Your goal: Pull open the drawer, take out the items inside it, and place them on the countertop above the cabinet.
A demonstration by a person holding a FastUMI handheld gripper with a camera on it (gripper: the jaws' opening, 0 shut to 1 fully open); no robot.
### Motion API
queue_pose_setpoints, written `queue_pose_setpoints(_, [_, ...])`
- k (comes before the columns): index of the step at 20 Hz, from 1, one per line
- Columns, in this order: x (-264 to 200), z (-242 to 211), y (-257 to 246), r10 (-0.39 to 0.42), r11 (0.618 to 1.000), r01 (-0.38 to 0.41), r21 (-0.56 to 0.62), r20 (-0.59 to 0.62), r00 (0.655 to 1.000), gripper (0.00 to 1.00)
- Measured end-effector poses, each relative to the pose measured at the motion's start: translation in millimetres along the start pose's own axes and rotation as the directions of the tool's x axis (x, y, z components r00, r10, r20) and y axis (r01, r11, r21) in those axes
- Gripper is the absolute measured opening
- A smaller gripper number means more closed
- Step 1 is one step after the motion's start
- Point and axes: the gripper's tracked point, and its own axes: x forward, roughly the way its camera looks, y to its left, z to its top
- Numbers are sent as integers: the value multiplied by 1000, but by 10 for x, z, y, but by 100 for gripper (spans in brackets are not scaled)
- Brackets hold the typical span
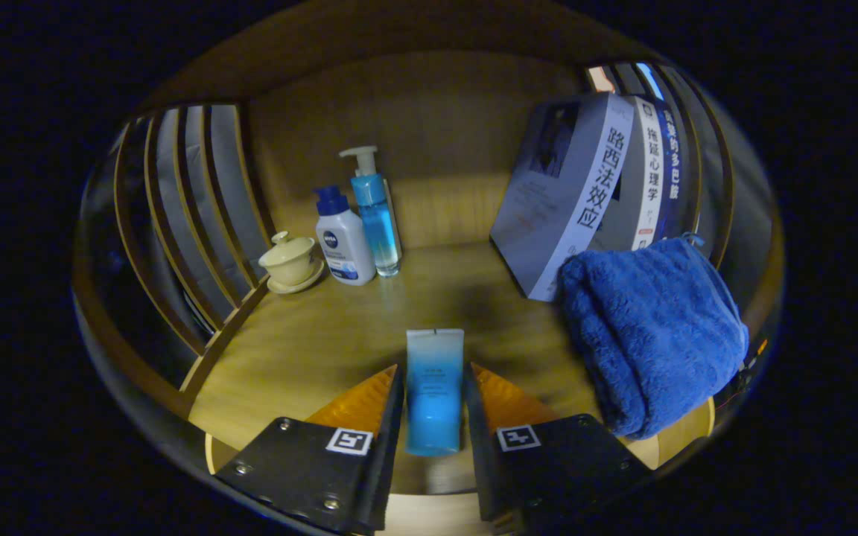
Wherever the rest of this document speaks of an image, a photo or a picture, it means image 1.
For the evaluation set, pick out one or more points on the blue pump bottle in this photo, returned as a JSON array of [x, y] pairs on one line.
[[378, 223]]

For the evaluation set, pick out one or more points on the blue cosmetic tube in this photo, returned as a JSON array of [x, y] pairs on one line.
[[434, 402]]

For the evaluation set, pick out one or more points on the dark blue book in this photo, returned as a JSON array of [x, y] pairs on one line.
[[672, 171]]

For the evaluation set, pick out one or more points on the white spine book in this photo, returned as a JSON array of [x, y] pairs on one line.
[[651, 179]]

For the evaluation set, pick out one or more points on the grey book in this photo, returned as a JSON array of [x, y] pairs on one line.
[[548, 208]]

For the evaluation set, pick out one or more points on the blue folded towel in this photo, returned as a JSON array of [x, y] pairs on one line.
[[652, 335]]

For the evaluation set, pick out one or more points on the cream saucer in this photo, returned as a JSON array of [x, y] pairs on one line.
[[306, 281]]

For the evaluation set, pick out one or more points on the cream lidded teacup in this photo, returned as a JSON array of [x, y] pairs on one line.
[[289, 259]]

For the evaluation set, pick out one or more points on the wooden countertop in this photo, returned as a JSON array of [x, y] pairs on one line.
[[325, 342]]

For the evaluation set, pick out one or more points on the white lotion bottle blue cap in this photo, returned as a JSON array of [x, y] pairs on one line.
[[343, 249]]

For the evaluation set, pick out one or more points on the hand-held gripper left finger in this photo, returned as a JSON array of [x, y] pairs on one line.
[[302, 465]]

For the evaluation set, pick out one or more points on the wooden cabinet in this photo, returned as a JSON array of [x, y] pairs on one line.
[[414, 112]]

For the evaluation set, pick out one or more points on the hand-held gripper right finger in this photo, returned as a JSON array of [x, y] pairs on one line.
[[563, 465]]

